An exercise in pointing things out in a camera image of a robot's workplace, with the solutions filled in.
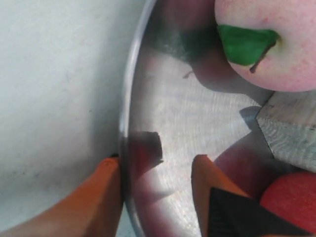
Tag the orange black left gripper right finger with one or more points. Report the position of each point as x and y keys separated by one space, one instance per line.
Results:
x=224 y=210

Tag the pink toy peach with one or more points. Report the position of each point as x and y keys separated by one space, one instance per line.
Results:
x=270 y=43

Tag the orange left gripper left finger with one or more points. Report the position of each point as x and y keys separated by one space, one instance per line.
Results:
x=93 y=209

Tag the round steel plate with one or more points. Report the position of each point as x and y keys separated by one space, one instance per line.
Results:
x=181 y=99

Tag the wooden cube block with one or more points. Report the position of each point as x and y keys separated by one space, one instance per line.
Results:
x=288 y=123

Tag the red toy apple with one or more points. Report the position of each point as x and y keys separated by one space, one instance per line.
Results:
x=293 y=198

